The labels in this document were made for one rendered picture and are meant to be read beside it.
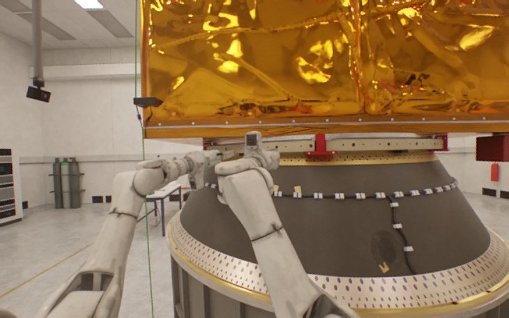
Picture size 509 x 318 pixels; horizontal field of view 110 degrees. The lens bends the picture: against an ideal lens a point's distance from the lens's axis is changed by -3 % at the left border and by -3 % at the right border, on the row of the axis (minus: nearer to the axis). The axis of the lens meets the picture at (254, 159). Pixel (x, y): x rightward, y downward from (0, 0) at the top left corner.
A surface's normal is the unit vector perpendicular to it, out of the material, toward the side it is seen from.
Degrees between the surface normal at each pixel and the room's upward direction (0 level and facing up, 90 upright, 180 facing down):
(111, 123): 90
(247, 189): 66
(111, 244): 59
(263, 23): 87
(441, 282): 43
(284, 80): 88
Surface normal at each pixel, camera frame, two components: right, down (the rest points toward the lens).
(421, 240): 0.13, -0.44
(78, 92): 0.03, 0.04
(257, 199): 0.39, -0.40
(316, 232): -0.22, -0.43
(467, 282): 0.15, -0.71
